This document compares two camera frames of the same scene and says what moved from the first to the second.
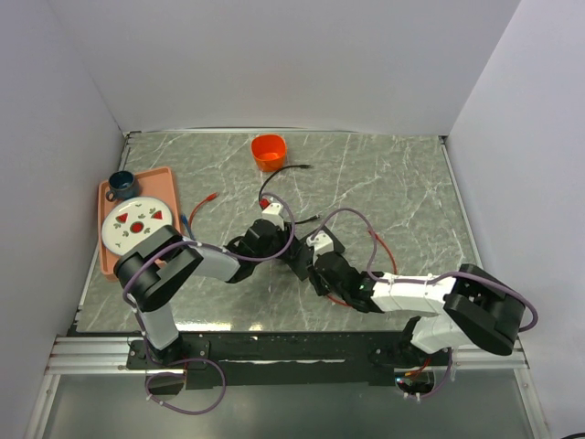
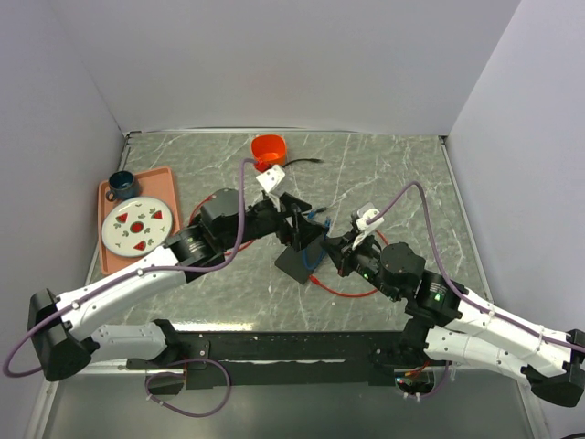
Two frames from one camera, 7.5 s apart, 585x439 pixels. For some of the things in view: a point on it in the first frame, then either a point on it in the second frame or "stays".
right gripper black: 314,278 → 342,253
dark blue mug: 122,186 stays
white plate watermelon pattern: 130,224 stays
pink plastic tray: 156,184 stays
